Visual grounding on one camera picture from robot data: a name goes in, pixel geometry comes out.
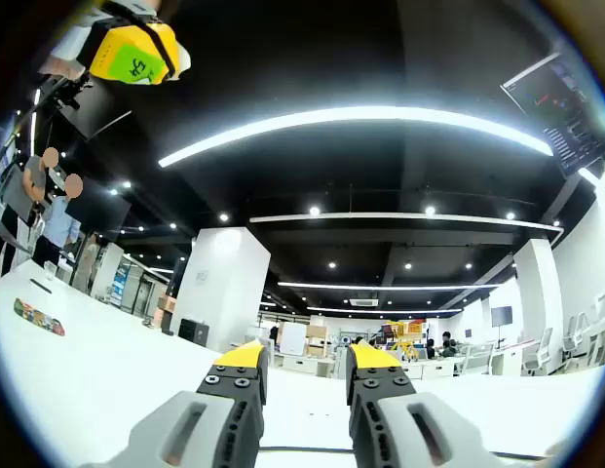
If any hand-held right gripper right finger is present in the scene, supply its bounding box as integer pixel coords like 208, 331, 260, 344
345, 339, 503, 468

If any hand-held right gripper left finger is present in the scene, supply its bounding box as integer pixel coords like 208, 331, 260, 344
102, 339, 270, 468

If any white desk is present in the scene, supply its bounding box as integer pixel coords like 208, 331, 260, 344
0, 257, 605, 468

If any black low cabinet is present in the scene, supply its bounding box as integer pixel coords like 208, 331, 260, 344
177, 318, 209, 348

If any white office chair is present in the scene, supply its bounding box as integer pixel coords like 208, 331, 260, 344
519, 327, 555, 376
463, 342, 497, 376
560, 311, 596, 368

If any stack of cardboard boxes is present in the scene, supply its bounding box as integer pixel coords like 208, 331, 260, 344
152, 293, 177, 336

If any small monitor on stand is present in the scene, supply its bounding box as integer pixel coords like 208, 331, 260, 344
490, 305, 513, 348

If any colourful flat strip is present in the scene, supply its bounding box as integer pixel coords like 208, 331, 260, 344
13, 297, 66, 338

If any long ceiling light strip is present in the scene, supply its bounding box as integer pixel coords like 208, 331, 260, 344
157, 105, 555, 170

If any large dark hanging monitor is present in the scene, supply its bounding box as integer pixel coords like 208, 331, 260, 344
500, 52, 605, 177

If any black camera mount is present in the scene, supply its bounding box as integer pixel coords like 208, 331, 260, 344
36, 75, 95, 111

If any yellow metal frame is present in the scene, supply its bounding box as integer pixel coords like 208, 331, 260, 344
378, 319, 426, 363

